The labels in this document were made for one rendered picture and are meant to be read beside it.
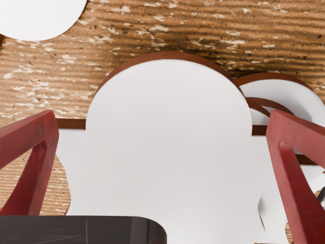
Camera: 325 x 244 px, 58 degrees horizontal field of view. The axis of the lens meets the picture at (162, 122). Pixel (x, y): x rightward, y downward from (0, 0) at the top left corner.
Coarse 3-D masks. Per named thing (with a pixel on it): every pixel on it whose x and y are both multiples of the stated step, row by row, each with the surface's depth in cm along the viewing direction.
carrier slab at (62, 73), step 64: (128, 0) 17; (192, 0) 17; (256, 0) 17; (320, 0) 17; (0, 64) 19; (64, 64) 19; (256, 64) 19; (320, 64) 19; (0, 192) 27; (64, 192) 27
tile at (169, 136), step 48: (96, 96) 13; (144, 96) 13; (192, 96) 13; (240, 96) 13; (96, 144) 14; (144, 144) 14; (192, 144) 14; (240, 144) 14; (96, 192) 16; (144, 192) 16; (192, 192) 16; (240, 192) 16; (192, 240) 19
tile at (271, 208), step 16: (256, 112) 14; (304, 160) 17; (272, 176) 17; (272, 192) 17; (272, 208) 18; (272, 224) 19; (224, 240) 20; (240, 240) 20; (256, 240) 20; (272, 240) 20
